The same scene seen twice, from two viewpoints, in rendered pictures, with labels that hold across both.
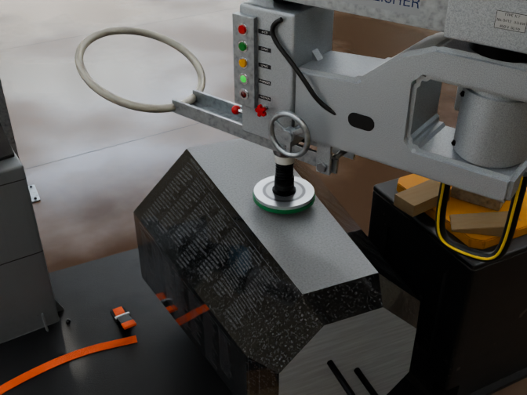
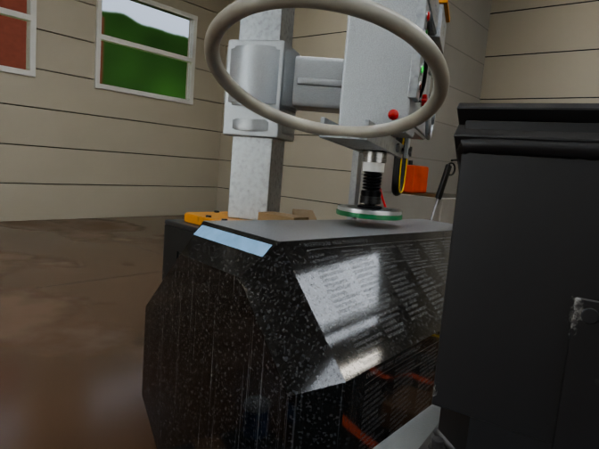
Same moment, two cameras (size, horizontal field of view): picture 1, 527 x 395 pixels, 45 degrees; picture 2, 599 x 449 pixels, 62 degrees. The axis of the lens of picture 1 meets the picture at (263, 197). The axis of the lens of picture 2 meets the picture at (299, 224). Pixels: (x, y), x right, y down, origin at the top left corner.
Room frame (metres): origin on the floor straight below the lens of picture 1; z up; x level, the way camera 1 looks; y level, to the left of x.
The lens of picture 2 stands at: (2.64, 1.43, 1.05)
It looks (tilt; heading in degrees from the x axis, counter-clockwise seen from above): 7 degrees down; 251
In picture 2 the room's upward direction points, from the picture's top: 5 degrees clockwise
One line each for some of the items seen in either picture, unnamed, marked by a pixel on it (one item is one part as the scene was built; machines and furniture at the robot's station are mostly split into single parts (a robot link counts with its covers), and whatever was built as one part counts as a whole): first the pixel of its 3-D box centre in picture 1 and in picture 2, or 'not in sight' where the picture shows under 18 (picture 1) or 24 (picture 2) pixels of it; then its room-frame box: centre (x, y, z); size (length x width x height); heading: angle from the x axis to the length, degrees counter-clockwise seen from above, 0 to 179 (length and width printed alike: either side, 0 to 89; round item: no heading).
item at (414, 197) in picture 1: (422, 197); (283, 220); (2.03, -0.60, 0.81); 0.20 x 0.10 x 0.05; 125
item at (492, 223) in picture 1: (480, 221); (305, 216); (1.87, -0.78, 0.80); 0.20 x 0.10 x 0.05; 80
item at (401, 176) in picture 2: (475, 211); (400, 161); (1.50, -0.60, 1.10); 0.23 x 0.03 x 0.32; 53
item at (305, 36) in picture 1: (307, 77); (386, 77); (1.84, -0.14, 1.36); 0.36 x 0.22 x 0.45; 53
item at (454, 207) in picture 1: (480, 197); (253, 221); (2.10, -0.85, 0.76); 0.49 x 0.49 x 0.05; 27
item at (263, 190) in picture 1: (284, 191); (369, 209); (1.89, -0.07, 0.92); 0.21 x 0.21 x 0.01
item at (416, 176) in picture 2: not in sight; (415, 178); (0.08, -2.80, 1.00); 0.50 x 0.22 x 0.33; 32
